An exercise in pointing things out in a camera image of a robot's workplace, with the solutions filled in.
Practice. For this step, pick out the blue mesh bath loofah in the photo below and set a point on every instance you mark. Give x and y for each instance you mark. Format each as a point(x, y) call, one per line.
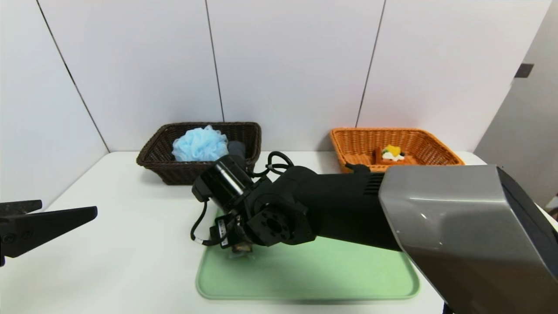
point(198, 144)

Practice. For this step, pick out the orange wicker basket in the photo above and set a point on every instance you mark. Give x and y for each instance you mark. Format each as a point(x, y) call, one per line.
point(362, 144)

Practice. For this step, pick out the light green plastic tray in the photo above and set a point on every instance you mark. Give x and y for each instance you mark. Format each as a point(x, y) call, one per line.
point(305, 270)

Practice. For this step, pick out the dark grey towel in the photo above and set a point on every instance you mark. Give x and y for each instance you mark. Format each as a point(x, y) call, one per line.
point(236, 148)

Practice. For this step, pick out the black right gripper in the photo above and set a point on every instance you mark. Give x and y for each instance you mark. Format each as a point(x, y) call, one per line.
point(222, 231)

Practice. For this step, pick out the dark brown wicker basket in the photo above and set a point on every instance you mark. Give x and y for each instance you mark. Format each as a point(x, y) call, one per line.
point(174, 172)

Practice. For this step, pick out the black and silver right robot arm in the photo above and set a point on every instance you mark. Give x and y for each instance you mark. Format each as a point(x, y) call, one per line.
point(457, 218)

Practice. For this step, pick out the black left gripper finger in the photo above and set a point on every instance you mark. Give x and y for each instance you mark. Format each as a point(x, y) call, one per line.
point(19, 207)
point(48, 226)

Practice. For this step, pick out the toy waffle with fruit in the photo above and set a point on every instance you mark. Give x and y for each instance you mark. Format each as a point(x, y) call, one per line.
point(392, 155)

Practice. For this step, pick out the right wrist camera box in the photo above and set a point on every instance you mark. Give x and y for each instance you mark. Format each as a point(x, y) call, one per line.
point(222, 231)

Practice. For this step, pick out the dark wall plate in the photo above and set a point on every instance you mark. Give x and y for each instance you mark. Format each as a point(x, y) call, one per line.
point(524, 70)

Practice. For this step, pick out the plastic snack roll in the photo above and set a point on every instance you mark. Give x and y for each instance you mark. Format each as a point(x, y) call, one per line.
point(242, 249)

